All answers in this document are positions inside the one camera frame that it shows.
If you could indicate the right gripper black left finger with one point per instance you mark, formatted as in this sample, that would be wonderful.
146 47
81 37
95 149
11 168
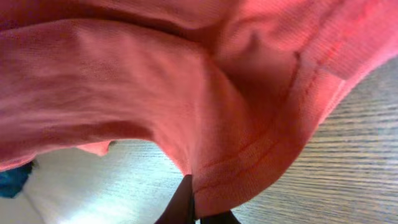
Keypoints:
181 208

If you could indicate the folded navy blue garment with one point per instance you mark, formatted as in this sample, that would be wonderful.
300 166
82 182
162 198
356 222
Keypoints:
13 180

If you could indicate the orange t-shirt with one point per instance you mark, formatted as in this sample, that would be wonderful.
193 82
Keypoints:
231 91

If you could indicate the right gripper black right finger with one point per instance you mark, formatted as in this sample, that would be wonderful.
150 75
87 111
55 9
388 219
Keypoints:
221 218

